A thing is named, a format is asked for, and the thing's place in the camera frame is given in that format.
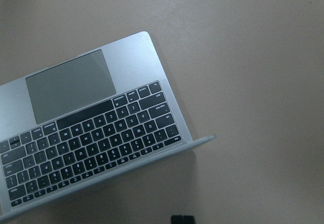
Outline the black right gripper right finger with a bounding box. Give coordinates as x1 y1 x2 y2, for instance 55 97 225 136
183 215 194 224

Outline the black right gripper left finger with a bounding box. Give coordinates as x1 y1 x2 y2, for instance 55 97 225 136
171 215 183 224

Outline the grey laptop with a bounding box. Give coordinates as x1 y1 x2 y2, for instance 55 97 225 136
1 31 214 223

